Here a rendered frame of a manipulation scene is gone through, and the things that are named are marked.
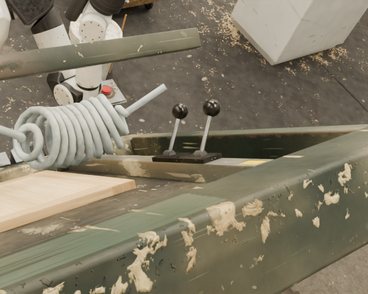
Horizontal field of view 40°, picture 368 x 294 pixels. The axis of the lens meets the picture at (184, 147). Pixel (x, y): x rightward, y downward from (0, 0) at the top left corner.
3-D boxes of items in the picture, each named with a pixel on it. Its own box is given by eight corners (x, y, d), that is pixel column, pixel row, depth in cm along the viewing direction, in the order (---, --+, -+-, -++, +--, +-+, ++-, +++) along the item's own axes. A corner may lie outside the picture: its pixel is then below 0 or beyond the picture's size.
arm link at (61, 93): (51, 110, 151) (20, 38, 143) (83, 93, 160) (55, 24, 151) (75, 109, 144) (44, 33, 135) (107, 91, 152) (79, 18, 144)
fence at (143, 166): (83, 165, 164) (80, 153, 163) (309, 182, 85) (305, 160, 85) (68, 170, 161) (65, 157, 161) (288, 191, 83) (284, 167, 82)
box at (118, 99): (103, 110, 200) (113, 77, 187) (117, 132, 195) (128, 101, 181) (75, 116, 193) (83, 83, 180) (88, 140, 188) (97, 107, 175)
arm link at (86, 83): (86, 65, 133) (80, 118, 146) (113, 51, 139) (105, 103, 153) (57, 45, 136) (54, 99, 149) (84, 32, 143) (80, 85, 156)
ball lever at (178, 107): (170, 161, 117) (183, 106, 119) (179, 161, 114) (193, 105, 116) (156, 157, 115) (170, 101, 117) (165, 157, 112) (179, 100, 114)
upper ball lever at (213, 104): (201, 163, 107) (215, 102, 109) (212, 163, 104) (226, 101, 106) (187, 158, 105) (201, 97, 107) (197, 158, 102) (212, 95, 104)
